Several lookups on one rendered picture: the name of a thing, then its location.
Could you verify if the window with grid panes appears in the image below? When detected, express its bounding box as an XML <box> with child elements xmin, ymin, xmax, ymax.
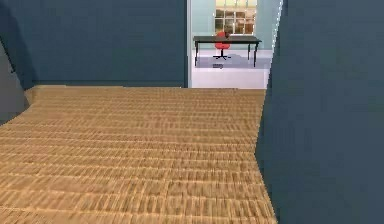
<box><xmin>214</xmin><ymin>0</ymin><xmax>258</xmax><ymax>36</ymax></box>

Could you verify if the red office chair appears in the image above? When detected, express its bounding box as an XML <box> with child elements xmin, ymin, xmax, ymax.
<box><xmin>212</xmin><ymin>31</ymin><xmax>232</xmax><ymax>61</ymax></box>

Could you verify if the black table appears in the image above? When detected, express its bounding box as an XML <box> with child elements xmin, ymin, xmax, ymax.
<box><xmin>192</xmin><ymin>35</ymin><xmax>263</xmax><ymax>68</ymax></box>

